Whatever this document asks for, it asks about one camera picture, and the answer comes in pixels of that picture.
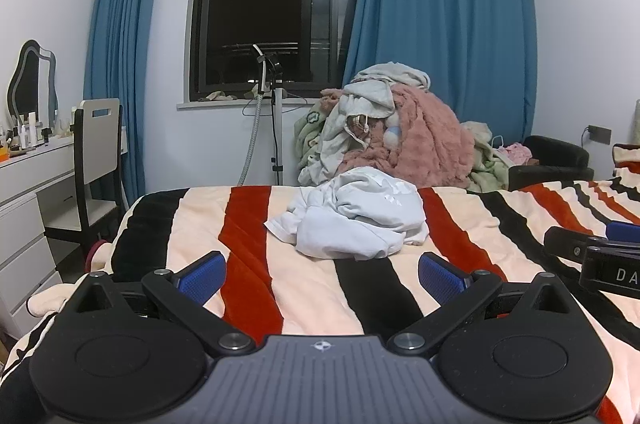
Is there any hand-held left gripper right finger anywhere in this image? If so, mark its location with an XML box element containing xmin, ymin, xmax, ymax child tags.
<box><xmin>387</xmin><ymin>251</ymin><xmax>583</xmax><ymax>357</ymax></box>

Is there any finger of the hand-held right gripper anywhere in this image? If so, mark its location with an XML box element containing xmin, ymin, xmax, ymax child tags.
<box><xmin>580</xmin><ymin>245</ymin><xmax>640</xmax><ymax>295</ymax></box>
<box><xmin>544</xmin><ymin>220</ymin><xmax>640</xmax><ymax>265</ymax></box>

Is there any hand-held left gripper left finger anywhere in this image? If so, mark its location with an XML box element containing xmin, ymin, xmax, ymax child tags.
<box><xmin>60</xmin><ymin>250</ymin><xmax>258</xmax><ymax>357</ymax></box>

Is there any white t-shirt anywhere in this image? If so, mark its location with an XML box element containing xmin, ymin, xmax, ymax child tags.
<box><xmin>265</xmin><ymin>167</ymin><xmax>430</xmax><ymax>261</ymax></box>

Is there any black armchair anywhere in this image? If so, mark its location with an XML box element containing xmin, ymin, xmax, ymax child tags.
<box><xmin>507</xmin><ymin>135</ymin><xmax>596</xmax><ymax>192</ymax></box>

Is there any pink cloth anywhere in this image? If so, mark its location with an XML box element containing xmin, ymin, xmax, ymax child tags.
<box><xmin>500</xmin><ymin>143</ymin><xmax>533</xmax><ymax>165</ymax></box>

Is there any striped pillow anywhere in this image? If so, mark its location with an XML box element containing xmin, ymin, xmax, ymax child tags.
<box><xmin>612</xmin><ymin>143</ymin><xmax>640</xmax><ymax>180</ymax></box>

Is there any dark red round object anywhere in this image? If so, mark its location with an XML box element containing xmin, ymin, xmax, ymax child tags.
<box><xmin>85</xmin><ymin>240</ymin><xmax>113</xmax><ymax>272</ymax></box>

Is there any red black cream striped blanket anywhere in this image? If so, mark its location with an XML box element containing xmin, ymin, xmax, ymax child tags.
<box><xmin>0</xmin><ymin>178</ymin><xmax>640</xmax><ymax>424</ymax></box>

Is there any pale green blanket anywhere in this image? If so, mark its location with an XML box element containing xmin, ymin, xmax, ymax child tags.
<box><xmin>460</xmin><ymin>120</ymin><xmax>516</xmax><ymax>193</ymax></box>

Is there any pink fuzzy blanket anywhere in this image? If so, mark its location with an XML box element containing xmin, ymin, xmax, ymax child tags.
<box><xmin>320</xmin><ymin>84</ymin><xmax>475</xmax><ymax>191</ymax></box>

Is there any white blue plush ball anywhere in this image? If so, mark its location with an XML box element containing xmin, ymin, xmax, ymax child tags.
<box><xmin>382</xmin><ymin>111</ymin><xmax>403</xmax><ymax>148</ymax></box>

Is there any garment steamer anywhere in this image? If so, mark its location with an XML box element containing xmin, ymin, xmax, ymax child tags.
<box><xmin>237</xmin><ymin>44</ymin><xmax>286</xmax><ymax>187</ymax></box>

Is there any white window sill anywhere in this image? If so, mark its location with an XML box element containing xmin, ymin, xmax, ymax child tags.
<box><xmin>176</xmin><ymin>96</ymin><xmax>326</xmax><ymax>111</ymax></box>

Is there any white black chair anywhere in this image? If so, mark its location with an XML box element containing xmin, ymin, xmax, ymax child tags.
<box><xmin>44</xmin><ymin>98</ymin><xmax>126</xmax><ymax>260</ymax></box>

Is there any grey hoodie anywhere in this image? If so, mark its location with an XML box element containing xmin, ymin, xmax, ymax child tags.
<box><xmin>299</xmin><ymin>80</ymin><xmax>396</xmax><ymax>185</ymax></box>

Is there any green cartoon print blanket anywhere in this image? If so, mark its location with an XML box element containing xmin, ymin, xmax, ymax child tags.
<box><xmin>295</xmin><ymin>98</ymin><xmax>333</xmax><ymax>172</ymax></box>

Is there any white dresser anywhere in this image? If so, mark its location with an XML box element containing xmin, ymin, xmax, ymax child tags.
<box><xmin>0</xmin><ymin>134</ymin><xmax>81</xmax><ymax>340</ymax></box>

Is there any grey white garment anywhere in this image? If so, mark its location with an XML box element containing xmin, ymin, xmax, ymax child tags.
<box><xmin>350</xmin><ymin>63</ymin><xmax>431</xmax><ymax>92</ymax></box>

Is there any group of cosmetic bottles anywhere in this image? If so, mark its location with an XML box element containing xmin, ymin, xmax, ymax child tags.
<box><xmin>0</xmin><ymin>109</ymin><xmax>76</xmax><ymax>157</ymax></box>

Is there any blue curtain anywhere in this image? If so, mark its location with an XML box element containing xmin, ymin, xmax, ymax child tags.
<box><xmin>82</xmin><ymin>0</ymin><xmax>173</xmax><ymax>210</ymax></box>
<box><xmin>341</xmin><ymin>0</ymin><xmax>538</xmax><ymax>145</ymax></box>

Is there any wavy framed mirror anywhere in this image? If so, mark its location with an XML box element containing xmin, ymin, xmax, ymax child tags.
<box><xmin>6</xmin><ymin>40</ymin><xmax>58</xmax><ymax>125</ymax></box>

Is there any dark wall socket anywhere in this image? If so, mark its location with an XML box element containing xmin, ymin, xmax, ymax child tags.
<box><xmin>582</xmin><ymin>125</ymin><xmax>612</xmax><ymax>146</ymax></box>

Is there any wire clothes hanger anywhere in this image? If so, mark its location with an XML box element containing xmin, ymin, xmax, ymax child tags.
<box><xmin>242</xmin><ymin>90</ymin><xmax>309</xmax><ymax>117</ymax></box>

